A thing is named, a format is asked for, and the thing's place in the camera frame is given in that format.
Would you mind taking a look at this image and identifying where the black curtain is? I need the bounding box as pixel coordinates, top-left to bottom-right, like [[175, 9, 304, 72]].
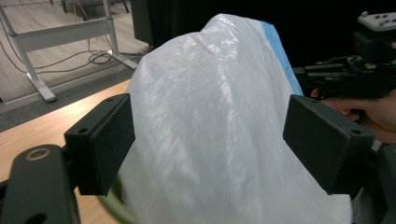
[[130, 0, 396, 68]]

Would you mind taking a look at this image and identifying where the white metal desk frame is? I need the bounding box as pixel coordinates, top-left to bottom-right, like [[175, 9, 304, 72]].
[[0, 0, 138, 104]]

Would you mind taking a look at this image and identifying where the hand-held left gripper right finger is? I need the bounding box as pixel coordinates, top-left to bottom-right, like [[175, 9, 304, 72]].
[[282, 94, 376, 196]]

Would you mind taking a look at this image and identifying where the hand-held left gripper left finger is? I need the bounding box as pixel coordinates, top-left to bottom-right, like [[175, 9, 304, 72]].
[[64, 92, 136, 197]]

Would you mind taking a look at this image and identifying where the white plastic bag blue edge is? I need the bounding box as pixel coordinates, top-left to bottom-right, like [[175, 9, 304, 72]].
[[116, 12, 354, 224]]

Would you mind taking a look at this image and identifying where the tangle of black floor cables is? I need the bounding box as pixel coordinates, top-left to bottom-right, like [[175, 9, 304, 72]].
[[0, 31, 132, 76]]

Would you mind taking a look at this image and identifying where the green trash bin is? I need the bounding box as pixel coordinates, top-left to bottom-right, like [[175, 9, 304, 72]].
[[97, 176, 139, 224]]

